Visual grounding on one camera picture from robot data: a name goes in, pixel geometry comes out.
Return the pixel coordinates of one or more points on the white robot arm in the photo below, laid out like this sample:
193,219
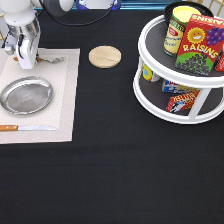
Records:
22,12

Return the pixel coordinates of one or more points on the red box at edge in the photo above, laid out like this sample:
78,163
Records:
219,65

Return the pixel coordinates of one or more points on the red raisins box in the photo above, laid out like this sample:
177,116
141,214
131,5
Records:
201,44

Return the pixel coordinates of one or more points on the red butter box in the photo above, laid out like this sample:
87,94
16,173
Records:
182,102

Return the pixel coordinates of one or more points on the round wooden coaster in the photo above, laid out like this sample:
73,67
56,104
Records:
104,56

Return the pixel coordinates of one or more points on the wooden handled fork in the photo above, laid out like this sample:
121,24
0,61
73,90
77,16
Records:
53,61

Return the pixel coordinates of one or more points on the blue white food box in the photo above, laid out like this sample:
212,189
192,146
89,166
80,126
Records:
172,87

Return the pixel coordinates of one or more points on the small yellow blue can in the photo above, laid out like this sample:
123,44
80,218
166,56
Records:
149,75

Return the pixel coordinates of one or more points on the silver metal plate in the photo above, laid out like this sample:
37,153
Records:
26,95

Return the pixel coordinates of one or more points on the wooden handled knife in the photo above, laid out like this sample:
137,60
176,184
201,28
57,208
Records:
26,128

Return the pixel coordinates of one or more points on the yellow lidded can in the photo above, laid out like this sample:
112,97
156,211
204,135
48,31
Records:
177,25

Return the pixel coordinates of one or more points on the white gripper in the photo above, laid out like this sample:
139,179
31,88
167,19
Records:
23,42

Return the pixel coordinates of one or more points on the beige woven placemat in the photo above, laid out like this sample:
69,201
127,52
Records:
59,113

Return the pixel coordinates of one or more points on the white two-tier turntable rack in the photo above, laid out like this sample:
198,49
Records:
210,102

